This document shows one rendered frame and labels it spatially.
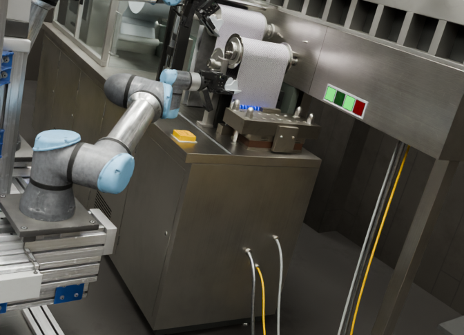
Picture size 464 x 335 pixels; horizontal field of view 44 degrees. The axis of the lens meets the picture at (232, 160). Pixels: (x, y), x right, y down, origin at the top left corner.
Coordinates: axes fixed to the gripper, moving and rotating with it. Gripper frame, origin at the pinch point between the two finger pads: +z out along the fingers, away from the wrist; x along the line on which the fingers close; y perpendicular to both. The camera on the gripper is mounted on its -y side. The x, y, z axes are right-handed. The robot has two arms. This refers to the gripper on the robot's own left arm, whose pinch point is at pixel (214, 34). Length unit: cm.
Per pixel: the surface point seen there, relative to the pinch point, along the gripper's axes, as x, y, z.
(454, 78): -82, 38, 28
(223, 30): 19.4, 8.9, 11.5
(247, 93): -4.7, -4.1, 29.0
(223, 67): 2.6, -4.4, 15.6
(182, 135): -18.3, -38.0, 13.8
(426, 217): -81, 7, 74
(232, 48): -0.4, 2.8, 10.0
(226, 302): -32, -73, 85
